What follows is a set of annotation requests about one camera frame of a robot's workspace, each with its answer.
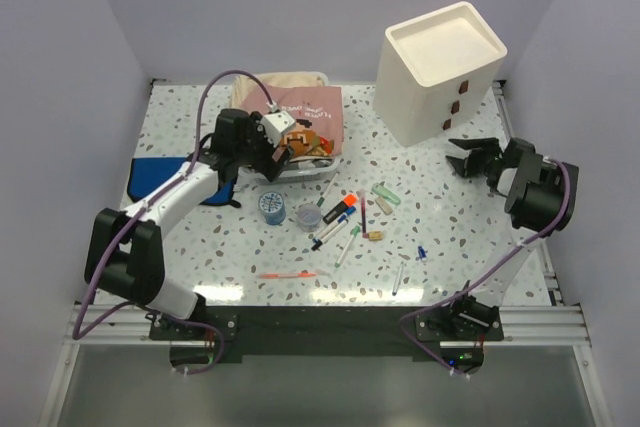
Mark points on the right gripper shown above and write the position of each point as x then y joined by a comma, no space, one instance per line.
467,166

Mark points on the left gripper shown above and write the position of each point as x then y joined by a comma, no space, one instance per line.
268,167

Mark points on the white laundry basket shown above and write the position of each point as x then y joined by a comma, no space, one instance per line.
309,168

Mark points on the pink printed t-shirt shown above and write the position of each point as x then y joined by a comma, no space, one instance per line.
318,112

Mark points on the white drawer cabinet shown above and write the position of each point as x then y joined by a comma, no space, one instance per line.
422,63

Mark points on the beige eraser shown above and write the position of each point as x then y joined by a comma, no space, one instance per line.
384,206

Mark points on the brown small eraser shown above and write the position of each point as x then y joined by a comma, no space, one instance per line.
375,236

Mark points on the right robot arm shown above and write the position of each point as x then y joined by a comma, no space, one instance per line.
539,199

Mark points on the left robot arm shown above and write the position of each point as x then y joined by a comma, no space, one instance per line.
126,257

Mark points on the blue round tin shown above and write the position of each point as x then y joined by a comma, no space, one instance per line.
271,206

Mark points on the green capped white marker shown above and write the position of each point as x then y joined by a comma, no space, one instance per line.
326,190

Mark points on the clear plastic cup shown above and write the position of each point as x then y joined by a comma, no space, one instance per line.
309,217

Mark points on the orange black highlighter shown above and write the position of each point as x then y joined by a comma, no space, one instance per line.
340,208

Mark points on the blue capped white marker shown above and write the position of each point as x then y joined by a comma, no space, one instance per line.
324,232

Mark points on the black capped white marker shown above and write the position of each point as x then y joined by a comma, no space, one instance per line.
338,228

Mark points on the magenta pen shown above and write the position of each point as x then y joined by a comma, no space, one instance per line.
362,201

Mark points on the green tipped white marker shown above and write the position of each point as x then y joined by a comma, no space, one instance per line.
352,237

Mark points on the blue binder clip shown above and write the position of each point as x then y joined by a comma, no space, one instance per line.
422,254

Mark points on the orange pen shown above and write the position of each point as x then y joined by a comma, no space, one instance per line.
287,275

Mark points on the blue cloth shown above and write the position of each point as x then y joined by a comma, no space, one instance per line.
149,173

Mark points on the white slim pen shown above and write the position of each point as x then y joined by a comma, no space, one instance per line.
398,279

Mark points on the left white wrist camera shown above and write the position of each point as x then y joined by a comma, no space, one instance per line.
277,125

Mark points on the brown top drawer handle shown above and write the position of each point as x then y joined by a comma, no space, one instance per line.
464,87

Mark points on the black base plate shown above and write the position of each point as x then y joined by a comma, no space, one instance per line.
230,334

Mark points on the aluminium rail frame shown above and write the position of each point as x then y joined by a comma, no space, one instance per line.
540,374

